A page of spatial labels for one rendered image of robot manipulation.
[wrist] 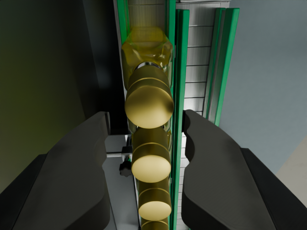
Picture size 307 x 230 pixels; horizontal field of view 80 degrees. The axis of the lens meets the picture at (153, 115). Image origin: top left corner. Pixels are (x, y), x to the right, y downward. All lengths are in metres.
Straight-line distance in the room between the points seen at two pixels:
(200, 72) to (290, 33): 0.30
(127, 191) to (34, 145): 0.46
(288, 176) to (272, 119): 1.73
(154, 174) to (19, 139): 0.13
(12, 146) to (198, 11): 0.35
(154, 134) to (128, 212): 0.59
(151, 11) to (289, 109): 0.56
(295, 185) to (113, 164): 2.27
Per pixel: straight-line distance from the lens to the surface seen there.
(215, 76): 0.39
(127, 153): 0.41
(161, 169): 0.16
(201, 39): 0.41
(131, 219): 0.78
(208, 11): 0.41
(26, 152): 0.22
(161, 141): 0.17
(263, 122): 0.74
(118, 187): 0.64
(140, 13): 0.39
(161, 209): 0.20
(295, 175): 2.47
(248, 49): 0.60
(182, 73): 0.33
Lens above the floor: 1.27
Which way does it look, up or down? 60 degrees down
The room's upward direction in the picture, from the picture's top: 176 degrees clockwise
